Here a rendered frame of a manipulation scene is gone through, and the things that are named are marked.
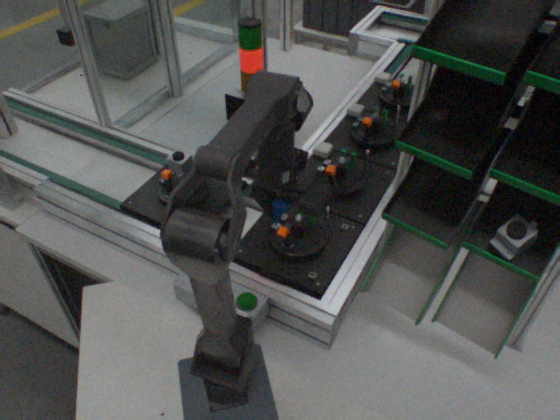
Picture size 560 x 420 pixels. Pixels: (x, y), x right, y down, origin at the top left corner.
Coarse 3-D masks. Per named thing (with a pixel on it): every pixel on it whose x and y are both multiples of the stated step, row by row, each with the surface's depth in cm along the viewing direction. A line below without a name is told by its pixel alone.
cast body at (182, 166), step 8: (176, 152) 122; (184, 152) 124; (168, 160) 122; (176, 160) 121; (184, 160) 121; (192, 160) 124; (176, 168) 122; (184, 168) 122; (176, 176) 122; (184, 176) 123
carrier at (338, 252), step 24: (264, 216) 123; (288, 216) 120; (312, 216) 116; (336, 216) 123; (240, 240) 117; (264, 240) 117; (312, 240) 115; (336, 240) 117; (264, 264) 112; (288, 264) 112; (312, 264) 112; (336, 264) 112; (312, 288) 107
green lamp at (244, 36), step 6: (240, 30) 101; (246, 30) 101; (252, 30) 101; (258, 30) 101; (240, 36) 102; (246, 36) 101; (252, 36) 101; (258, 36) 102; (240, 42) 103; (246, 42) 102; (252, 42) 102; (258, 42) 103; (240, 48) 104; (246, 48) 103; (252, 48) 103; (258, 48) 104
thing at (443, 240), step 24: (504, 144) 85; (432, 168) 93; (480, 168) 91; (408, 192) 92; (432, 192) 91; (456, 192) 90; (480, 192) 87; (384, 216) 90; (408, 216) 90; (432, 216) 89; (456, 216) 88; (432, 240) 85
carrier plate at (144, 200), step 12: (168, 168) 137; (156, 180) 134; (144, 192) 130; (156, 192) 130; (216, 192) 130; (228, 192) 130; (120, 204) 127; (132, 204) 127; (144, 204) 127; (156, 204) 127; (204, 204) 127; (216, 204) 127; (228, 204) 128; (144, 216) 124; (156, 216) 123
